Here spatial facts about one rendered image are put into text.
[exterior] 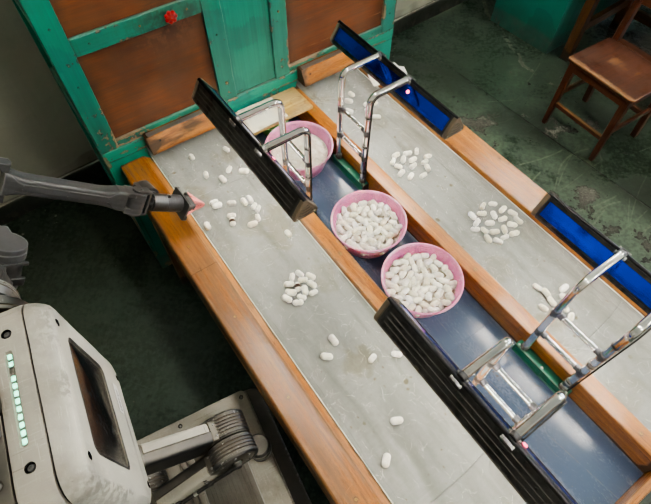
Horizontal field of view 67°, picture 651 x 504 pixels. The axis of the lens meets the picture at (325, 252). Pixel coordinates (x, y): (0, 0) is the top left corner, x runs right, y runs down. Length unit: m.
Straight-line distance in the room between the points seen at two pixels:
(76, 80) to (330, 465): 1.36
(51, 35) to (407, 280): 1.28
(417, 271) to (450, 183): 0.41
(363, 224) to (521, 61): 2.41
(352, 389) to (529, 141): 2.23
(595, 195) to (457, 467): 2.07
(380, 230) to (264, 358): 0.60
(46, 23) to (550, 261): 1.69
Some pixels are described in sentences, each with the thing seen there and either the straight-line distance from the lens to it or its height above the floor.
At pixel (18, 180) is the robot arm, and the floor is 1.19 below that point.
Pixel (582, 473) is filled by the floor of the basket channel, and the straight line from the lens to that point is 1.64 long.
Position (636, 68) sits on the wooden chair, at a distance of 3.30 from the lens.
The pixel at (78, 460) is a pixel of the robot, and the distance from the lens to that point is 0.78.
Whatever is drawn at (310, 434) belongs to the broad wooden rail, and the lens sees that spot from 1.40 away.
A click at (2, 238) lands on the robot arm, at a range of 1.14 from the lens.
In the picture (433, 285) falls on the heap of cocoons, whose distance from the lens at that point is 1.64.
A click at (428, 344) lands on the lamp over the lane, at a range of 1.13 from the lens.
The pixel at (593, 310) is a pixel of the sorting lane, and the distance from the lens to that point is 1.77.
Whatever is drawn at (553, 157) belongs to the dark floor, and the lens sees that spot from 3.27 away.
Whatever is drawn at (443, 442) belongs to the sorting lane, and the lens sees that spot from 1.46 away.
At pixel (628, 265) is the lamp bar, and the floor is 1.10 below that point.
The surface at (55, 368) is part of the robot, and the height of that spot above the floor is 1.44.
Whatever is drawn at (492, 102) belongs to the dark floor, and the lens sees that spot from 3.49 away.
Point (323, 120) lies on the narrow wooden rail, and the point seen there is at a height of 0.76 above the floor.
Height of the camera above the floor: 2.14
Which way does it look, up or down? 57 degrees down
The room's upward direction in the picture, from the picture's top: straight up
